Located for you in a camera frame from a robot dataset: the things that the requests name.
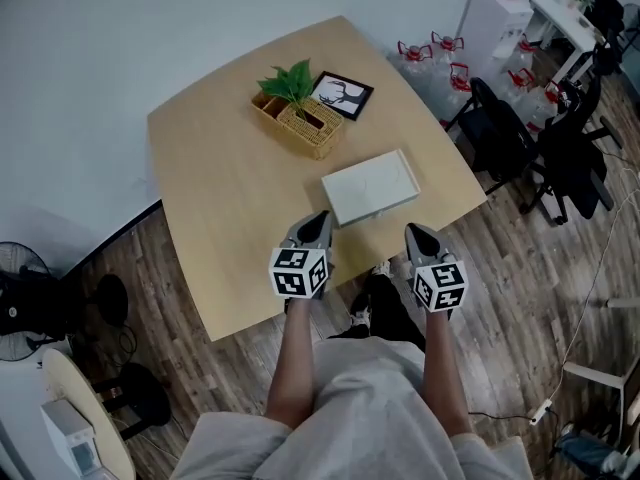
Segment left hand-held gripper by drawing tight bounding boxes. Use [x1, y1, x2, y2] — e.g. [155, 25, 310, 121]
[268, 210, 335, 315]

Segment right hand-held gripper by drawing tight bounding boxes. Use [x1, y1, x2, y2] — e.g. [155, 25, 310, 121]
[403, 222, 469, 321]

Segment white drawer of box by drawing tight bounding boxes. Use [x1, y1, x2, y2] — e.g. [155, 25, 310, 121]
[335, 193, 422, 229]

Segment white box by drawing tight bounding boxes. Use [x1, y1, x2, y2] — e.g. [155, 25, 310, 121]
[320, 148, 422, 229]

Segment person's left forearm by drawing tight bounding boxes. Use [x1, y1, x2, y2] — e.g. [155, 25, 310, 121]
[264, 297, 321, 430]

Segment person's right forearm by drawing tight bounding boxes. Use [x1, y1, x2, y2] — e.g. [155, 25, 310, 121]
[418, 311, 474, 438]

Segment person's black trousers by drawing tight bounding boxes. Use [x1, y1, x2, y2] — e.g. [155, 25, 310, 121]
[327, 271, 427, 353]

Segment woven wicker basket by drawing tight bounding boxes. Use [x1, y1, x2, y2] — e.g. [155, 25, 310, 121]
[250, 90, 346, 162]

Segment person's grey shirt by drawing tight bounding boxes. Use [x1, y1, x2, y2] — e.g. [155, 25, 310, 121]
[169, 335, 536, 480]

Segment black office chair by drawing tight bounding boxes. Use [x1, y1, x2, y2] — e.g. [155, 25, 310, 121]
[446, 76, 540, 195]
[518, 42, 626, 227]

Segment white power strip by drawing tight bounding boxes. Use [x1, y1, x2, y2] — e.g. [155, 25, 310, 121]
[528, 399, 555, 426]

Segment black framed deer picture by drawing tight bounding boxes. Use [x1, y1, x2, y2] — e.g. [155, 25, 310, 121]
[310, 70, 376, 122]

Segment black round fan base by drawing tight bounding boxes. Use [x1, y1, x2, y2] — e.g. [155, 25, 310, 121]
[92, 273, 130, 328]

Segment green leafy plant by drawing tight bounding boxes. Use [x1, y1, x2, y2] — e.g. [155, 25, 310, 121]
[256, 58, 317, 120]

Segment group of clear water jugs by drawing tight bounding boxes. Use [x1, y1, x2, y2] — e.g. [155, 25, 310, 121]
[386, 30, 567, 137]

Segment black stool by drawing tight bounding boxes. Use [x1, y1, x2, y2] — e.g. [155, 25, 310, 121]
[93, 362, 173, 442]

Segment round wooden side table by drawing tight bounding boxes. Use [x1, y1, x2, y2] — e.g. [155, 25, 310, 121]
[41, 347, 137, 480]

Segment white water dispenser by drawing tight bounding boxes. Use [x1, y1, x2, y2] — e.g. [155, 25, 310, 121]
[456, 0, 545, 78]

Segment black standing fan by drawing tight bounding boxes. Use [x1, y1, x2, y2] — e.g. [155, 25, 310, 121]
[0, 240, 69, 365]

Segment small white appliance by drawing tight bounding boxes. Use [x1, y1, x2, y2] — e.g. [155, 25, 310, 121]
[39, 398, 102, 480]

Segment white desk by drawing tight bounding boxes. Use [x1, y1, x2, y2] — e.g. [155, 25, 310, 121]
[528, 0, 609, 85]

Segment black floor cable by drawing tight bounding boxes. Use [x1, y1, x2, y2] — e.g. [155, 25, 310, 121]
[467, 409, 533, 423]

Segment white cable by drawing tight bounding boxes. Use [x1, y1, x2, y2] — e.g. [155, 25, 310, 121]
[547, 166, 640, 404]

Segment white table frame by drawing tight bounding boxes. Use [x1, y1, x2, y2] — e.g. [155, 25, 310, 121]
[561, 296, 640, 452]

